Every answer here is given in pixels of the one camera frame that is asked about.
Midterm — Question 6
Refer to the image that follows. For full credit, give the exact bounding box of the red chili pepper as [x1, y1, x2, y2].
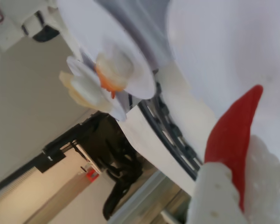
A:
[203, 84, 280, 224]

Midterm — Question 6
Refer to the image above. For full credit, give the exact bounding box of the pale yellow toy sushi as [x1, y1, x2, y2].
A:
[58, 71, 113, 112]

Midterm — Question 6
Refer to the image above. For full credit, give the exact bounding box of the orange shrimp toy sushi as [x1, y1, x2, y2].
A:
[94, 48, 134, 99]

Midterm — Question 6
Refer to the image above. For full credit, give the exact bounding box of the small red-orange box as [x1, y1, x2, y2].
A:
[85, 169, 99, 183]

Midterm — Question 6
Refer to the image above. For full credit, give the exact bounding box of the grey circular toy train track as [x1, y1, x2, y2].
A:
[137, 92, 204, 182]

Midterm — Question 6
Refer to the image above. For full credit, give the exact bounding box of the black office chair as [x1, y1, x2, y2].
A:
[102, 114, 147, 220]

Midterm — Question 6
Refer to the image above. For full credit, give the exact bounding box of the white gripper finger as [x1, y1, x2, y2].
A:
[185, 162, 251, 224]

